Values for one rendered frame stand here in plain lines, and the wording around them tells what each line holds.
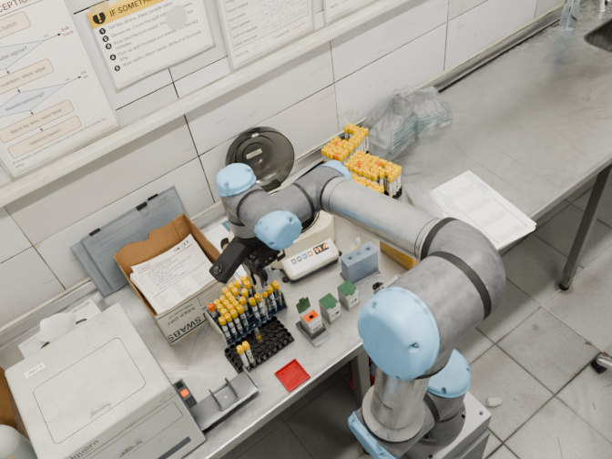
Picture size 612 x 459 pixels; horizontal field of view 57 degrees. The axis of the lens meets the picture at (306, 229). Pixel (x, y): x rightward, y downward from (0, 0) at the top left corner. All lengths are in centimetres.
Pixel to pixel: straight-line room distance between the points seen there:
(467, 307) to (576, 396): 181
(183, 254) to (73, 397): 62
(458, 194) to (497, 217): 15
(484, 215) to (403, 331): 112
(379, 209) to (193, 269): 87
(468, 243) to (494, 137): 132
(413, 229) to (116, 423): 71
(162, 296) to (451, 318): 107
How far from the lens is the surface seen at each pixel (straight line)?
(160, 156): 168
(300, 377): 151
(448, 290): 75
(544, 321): 269
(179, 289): 167
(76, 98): 149
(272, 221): 101
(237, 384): 148
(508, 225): 180
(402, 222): 91
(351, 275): 160
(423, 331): 73
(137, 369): 128
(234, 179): 108
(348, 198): 100
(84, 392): 130
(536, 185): 195
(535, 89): 236
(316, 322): 150
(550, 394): 253
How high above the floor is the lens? 221
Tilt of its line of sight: 48 degrees down
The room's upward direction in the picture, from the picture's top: 10 degrees counter-clockwise
